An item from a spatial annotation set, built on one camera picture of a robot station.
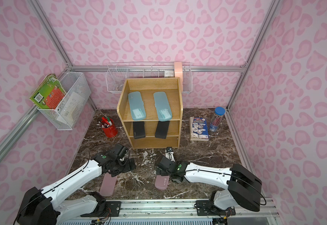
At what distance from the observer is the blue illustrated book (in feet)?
3.30

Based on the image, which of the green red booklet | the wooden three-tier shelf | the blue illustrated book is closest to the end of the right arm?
the wooden three-tier shelf

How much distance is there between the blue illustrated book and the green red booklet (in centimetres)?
85
